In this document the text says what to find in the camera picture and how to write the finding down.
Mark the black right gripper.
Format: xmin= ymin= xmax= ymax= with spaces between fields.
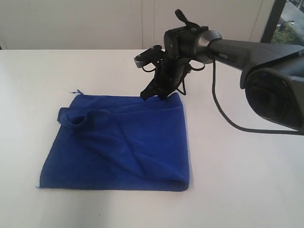
xmin=140 ymin=57 xmax=190 ymax=101

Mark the blue towel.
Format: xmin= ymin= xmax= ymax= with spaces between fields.
xmin=39 ymin=93 xmax=190 ymax=192

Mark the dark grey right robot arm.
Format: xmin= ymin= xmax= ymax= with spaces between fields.
xmin=134 ymin=26 xmax=304 ymax=135

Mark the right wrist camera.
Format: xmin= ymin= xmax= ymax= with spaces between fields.
xmin=134 ymin=45 xmax=164 ymax=68

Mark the dark window frame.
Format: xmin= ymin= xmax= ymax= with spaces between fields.
xmin=260 ymin=0 xmax=286 ymax=43

